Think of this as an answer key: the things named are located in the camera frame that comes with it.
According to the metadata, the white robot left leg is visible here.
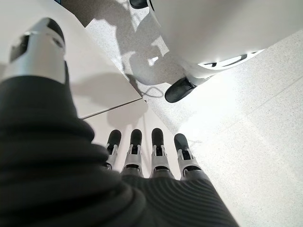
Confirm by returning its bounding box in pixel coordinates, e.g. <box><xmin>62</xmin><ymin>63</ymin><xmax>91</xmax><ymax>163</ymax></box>
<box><xmin>149</xmin><ymin>0</ymin><xmax>303</xmax><ymax>104</ymax></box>

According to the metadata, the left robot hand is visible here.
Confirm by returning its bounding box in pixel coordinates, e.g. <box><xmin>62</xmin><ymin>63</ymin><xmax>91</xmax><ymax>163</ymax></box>
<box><xmin>0</xmin><ymin>17</ymin><xmax>240</xmax><ymax>227</ymax></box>

